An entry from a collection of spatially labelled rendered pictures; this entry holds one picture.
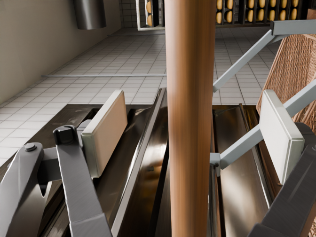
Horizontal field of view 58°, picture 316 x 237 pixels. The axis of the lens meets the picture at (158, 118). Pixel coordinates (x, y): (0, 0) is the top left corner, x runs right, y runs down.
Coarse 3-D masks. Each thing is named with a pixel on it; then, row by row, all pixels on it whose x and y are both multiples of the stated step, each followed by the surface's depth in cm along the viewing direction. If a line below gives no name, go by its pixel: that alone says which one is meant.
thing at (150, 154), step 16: (160, 96) 162; (160, 112) 148; (160, 128) 143; (144, 144) 116; (160, 144) 138; (144, 160) 108; (160, 160) 133; (144, 176) 105; (128, 192) 90; (144, 192) 102; (128, 208) 85; (144, 208) 100; (128, 224) 83; (144, 224) 97
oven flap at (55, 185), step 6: (60, 180) 119; (54, 186) 116; (60, 186) 110; (54, 192) 107; (60, 192) 110; (48, 198) 104; (54, 198) 105; (60, 198) 108; (48, 204) 102; (54, 204) 105; (48, 210) 101; (54, 210) 104; (42, 216) 98; (48, 216) 100; (42, 222) 97; (42, 228) 96
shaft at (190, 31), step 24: (168, 0) 16; (192, 0) 15; (216, 0) 16; (168, 24) 16; (192, 24) 16; (168, 48) 17; (192, 48) 16; (168, 72) 18; (192, 72) 17; (168, 96) 19; (192, 96) 18; (168, 120) 20; (192, 120) 18; (192, 144) 19; (192, 168) 20; (192, 192) 21; (192, 216) 22
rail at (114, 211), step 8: (160, 88) 175; (152, 112) 144; (144, 128) 129; (144, 136) 122; (136, 152) 111; (128, 168) 102; (128, 176) 98; (120, 192) 91; (120, 200) 87; (112, 216) 82; (112, 224) 79
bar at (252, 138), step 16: (272, 32) 94; (288, 32) 93; (304, 32) 92; (256, 48) 98; (240, 64) 101; (224, 80) 104; (304, 96) 54; (288, 112) 56; (256, 128) 59; (240, 144) 61; (224, 160) 63; (208, 192) 54; (208, 208) 51; (208, 224) 48
